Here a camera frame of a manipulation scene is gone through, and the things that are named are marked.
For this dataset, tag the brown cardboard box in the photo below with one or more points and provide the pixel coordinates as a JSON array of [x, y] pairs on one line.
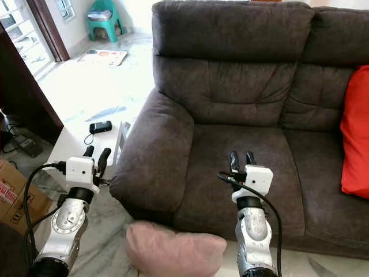
[[23, 199]]

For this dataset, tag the stack of folded cloths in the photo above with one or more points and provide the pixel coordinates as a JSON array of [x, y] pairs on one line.
[[99, 15]]

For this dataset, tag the dark brown fabric sofa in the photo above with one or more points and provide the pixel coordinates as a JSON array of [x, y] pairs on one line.
[[236, 104]]

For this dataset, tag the brown wooden door frame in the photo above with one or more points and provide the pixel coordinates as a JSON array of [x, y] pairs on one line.
[[51, 29]]

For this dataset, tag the pink fluffy pillow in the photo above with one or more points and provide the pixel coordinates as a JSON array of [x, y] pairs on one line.
[[173, 251]]

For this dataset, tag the small black device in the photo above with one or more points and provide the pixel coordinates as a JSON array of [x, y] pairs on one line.
[[100, 127]]

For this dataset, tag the dark brown upholstered seat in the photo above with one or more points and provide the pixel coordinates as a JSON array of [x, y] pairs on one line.
[[11, 254]]

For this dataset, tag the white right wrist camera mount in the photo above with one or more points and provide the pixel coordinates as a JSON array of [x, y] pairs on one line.
[[256, 180]]

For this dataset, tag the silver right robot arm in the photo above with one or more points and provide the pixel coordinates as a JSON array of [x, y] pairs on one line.
[[255, 234]]

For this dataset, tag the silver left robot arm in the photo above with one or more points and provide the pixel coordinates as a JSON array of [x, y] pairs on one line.
[[66, 222]]

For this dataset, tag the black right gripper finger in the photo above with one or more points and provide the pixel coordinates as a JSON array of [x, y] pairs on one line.
[[234, 161], [250, 158]]

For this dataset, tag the white window grille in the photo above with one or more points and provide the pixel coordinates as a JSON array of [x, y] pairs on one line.
[[20, 26]]

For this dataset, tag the green plastic chair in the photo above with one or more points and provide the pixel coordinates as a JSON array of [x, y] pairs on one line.
[[106, 27]]

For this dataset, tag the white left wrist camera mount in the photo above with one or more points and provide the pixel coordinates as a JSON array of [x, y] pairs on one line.
[[79, 171]]

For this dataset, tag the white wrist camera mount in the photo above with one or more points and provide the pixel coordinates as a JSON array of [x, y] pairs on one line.
[[79, 171], [256, 180]]

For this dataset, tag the red pillow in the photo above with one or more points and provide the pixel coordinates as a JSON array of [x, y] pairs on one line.
[[357, 138]]

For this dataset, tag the white side table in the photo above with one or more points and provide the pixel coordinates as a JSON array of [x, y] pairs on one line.
[[66, 141]]

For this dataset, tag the dark wooden cabinet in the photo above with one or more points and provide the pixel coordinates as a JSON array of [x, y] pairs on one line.
[[26, 92]]

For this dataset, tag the white printed floor mat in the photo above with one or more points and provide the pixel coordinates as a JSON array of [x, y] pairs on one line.
[[102, 57]]

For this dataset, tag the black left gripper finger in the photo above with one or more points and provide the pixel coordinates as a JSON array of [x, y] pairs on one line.
[[104, 159], [89, 152]]

